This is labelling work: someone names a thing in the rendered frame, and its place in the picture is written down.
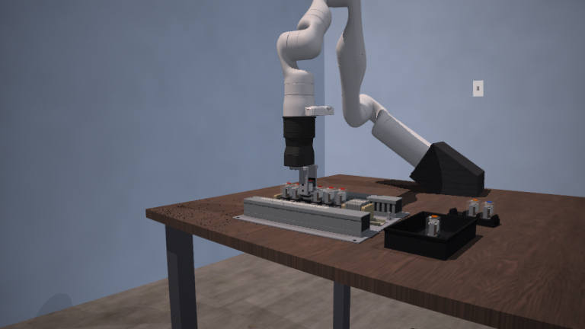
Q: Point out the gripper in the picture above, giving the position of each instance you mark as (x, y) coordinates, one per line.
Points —
(299, 130)

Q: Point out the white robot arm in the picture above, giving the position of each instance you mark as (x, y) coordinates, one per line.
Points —
(305, 44)

